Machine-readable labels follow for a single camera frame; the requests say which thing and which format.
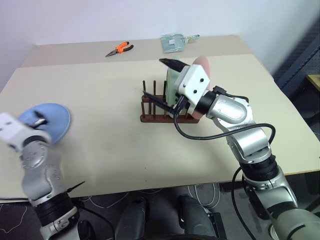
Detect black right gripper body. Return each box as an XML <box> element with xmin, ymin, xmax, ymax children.
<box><xmin>173</xmin><ymin>92</ymin><xmax>193</xmax><ymax>114</ymax></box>

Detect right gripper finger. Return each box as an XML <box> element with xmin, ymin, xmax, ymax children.
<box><xmin>158</xmin><ymin>58</ymin><xmax>191</xmax><ymax>74</ymax></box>
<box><xmin>142</xmin><ymin>91</ymin><xmax>177</xmax><ymax>114</ymax></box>

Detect blue plate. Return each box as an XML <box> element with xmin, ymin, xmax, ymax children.
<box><xmin>18</xmin><ymin>102</ymin><xmax>72</xmax><ymax>146</ymax></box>

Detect green plate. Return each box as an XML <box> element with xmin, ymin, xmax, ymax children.
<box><xmin>164</xmin><ymin>57</ymin><xmax>185</xmax><ymax>119</ymax></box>

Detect brown wooden dish rack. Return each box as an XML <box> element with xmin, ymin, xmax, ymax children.
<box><xmin>139</xmin><ymin>79</ymin><xmax>202</xmax><ymax>125</ymax></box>

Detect clear bag of green parts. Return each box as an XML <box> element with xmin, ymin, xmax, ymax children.
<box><xmin>159</xmin><ymin>32</ymin><xmax>188</xmax><ymax>54</ymax></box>

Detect pink plate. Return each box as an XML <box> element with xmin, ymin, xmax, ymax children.
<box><xmin>190</xmin><ymin>56</ymin><xmax>213</xmax><ymax>120</ymax></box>

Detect orange black pliers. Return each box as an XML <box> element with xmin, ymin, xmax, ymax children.
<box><xmin>104</xmin><ymin>40</ymin><xmax>135</xmax><ymax>58</ymax></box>

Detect dark rounded shape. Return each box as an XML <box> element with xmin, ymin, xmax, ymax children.
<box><xmin>115</xmin><ymin>196</ymin><xmax>151</xmax><ymax>240</ymax></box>
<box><xmin>176</xmin><ymin>194</ymin><xmax>216</xmax><ymax>240</ymax></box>

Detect dark blue perforated panel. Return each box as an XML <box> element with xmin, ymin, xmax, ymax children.
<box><xmin>271</xmin><ymin>14</ymin><xmax>320</xmax><ymax>137</ymax></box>

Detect light wooden board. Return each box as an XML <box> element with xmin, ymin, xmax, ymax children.
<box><xmin>306</xmin><ymin>73</ymin><xmax>320</xmax><ymax>92</ymax></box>

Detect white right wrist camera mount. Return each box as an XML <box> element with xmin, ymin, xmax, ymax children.
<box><xmin>174</xmin><ymin>63</ymin><xmax>211</xmax><ymax>114</ymax></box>

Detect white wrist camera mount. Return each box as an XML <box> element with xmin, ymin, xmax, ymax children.
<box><xmin>0</xmin><ymin>112</ymin><xmax>51</xmax><ymax>152</ymax></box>
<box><xmin>174</xmin><ymin>63</ymin><xmax>211</xmax><ymax>114</ymax></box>

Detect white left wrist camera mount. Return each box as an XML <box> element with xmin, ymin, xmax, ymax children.
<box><xmin>0</xmin><ymin>112</ymin><xmax>51</xmax><ymax>152</ymax></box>

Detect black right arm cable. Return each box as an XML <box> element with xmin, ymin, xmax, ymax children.
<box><xmin>173</xmin><ymin>85</ymin><xmax>277</xmax><ymax>232</ymax></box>

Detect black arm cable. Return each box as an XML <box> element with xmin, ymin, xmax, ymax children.
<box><xmin>66</xmin><ymin>181</ymin><xmax>86</xmax><ymax>194</ymax></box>
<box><xmin>173</xmin><ymin>85</ymin><xmax>277</xmax><ymax>232</ymax></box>

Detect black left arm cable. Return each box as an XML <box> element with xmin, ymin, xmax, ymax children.
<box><xmin>66</xmin><ymin>181</ymin><xmax>86</xmax><ymax>194</ymax></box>

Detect white looped cable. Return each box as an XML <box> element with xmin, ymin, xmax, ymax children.
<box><xmin>187</xmin><ymin>183</ymin><xmax>221</xmax><ymax>209</ymax></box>

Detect thin white cable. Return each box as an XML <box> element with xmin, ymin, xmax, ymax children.
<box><xmin>86</xmin><ymin>190</ymin><xmax>157</xmax><ymax>210</ymax></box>

